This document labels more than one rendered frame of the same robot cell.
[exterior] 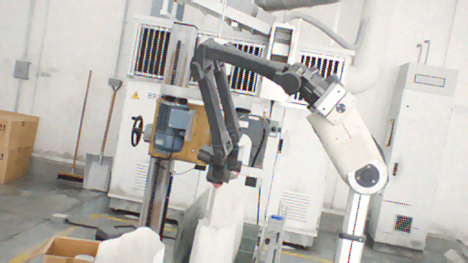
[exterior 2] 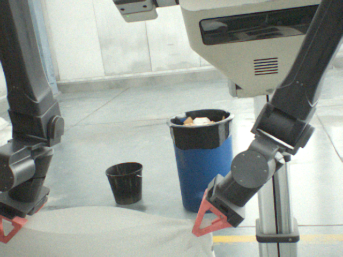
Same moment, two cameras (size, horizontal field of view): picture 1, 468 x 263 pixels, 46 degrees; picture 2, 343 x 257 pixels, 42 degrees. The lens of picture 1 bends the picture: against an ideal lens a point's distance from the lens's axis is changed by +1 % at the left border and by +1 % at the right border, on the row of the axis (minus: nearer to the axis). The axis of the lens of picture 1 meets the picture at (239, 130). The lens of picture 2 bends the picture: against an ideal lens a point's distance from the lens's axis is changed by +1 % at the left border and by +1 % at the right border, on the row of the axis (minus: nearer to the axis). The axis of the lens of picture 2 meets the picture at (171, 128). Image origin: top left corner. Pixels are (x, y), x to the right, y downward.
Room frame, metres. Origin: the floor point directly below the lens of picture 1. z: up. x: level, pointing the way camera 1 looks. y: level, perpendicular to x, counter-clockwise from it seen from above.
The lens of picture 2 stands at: (2.38, 0.77, 1.39)
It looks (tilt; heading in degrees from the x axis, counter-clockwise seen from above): 15 degrees down; 278
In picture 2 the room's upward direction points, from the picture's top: 7 degrees counter-clockwise
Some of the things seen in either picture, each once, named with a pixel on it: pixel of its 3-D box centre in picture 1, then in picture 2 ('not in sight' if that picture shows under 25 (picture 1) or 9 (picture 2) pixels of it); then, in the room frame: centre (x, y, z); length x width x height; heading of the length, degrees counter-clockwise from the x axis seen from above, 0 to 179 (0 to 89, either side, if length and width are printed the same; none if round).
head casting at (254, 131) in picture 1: (246, 135); not in sight; (3.07, -0.04, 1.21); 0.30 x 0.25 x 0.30; 175
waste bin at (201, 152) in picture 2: not in sight; (204, 160); (2.57, -2.26, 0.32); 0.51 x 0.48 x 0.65; 85
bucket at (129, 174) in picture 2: not in sight; (126, 183); (3.21, -2.41, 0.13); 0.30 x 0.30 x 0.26
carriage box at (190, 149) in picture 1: (185, 131); not in sight; (3.07, 0.30, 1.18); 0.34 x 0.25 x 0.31; 85
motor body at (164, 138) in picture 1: (171, 126); not in sight; (2.83, 0.35, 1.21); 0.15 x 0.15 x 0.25
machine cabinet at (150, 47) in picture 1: (230, 131); not in sight; (6.22, 0.10, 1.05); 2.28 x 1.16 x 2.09; 85
